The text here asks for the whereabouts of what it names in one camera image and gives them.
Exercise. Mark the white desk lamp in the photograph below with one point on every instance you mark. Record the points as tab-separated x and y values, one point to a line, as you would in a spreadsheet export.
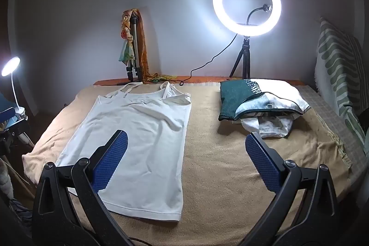
11	65

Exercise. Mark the white tank top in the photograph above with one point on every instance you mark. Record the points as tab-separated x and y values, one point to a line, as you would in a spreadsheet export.
138	148

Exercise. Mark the orange patterned sheet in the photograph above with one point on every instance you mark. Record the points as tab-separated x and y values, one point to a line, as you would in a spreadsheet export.
207	79

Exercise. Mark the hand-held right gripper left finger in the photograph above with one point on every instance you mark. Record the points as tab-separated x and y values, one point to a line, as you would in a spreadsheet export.
111	159

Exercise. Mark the folded silver tripod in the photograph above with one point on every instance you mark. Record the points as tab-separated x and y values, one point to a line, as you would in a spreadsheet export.
135	32

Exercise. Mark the black gooseneck phone holder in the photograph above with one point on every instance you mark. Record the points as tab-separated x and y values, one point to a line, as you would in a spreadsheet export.
250	14

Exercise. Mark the beige checked sheet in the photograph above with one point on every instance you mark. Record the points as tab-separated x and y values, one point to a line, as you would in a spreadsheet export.
325	116

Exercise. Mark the blue panel on stand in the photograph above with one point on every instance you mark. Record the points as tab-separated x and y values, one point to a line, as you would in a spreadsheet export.
7	115

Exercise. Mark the crumpled white garment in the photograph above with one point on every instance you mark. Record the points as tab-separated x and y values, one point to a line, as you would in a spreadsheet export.
268	127

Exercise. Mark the tan blanket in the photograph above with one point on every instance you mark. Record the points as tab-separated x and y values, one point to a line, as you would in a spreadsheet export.
224	162

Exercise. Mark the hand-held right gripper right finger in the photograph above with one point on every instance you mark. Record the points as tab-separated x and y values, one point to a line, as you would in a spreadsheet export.
262	159

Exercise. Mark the small black tripod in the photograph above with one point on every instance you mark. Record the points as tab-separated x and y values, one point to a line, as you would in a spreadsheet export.
246	55

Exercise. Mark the dark green folded cloth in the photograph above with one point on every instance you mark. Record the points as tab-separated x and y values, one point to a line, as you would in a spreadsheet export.
230	99

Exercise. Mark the green leaf patterned cushion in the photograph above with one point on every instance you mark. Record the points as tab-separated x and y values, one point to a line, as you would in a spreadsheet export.
337	67

